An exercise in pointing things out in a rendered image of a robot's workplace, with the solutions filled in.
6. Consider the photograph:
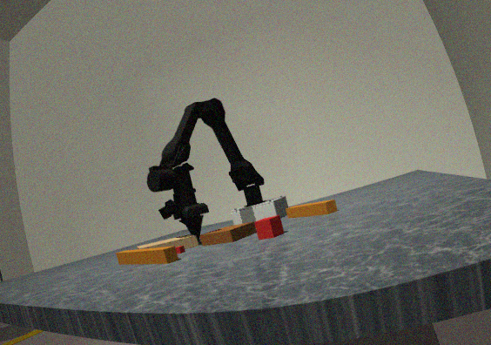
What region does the orange flat bar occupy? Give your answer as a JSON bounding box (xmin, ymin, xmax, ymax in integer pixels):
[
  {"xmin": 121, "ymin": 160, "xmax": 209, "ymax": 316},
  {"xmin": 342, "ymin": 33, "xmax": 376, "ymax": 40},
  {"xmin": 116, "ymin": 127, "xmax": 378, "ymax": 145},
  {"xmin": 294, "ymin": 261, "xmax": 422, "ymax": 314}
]
[
  {"xmin": 286, "ymin": 200, "xmax": 337, "ymax": 218},
  {"xmin": 116, "ymin": 246, "xmax": 178, "ymax": 265}
]

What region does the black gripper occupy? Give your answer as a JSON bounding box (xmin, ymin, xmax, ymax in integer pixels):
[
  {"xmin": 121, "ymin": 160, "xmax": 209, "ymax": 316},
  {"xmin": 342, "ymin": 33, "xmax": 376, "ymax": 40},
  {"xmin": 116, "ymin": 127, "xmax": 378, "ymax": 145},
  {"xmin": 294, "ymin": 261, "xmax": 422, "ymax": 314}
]
[{"xmin": 173, "ymin": 185, "xmax": 209, "ymax": 241}]

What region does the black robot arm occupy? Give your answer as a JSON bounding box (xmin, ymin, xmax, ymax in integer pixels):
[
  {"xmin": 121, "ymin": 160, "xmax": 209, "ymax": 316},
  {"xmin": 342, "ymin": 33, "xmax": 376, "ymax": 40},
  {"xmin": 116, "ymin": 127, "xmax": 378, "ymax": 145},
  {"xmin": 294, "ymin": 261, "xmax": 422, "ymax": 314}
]
[{"xmin": 147, "ymin": 98, "xmax": 264, "ymax": 220}]

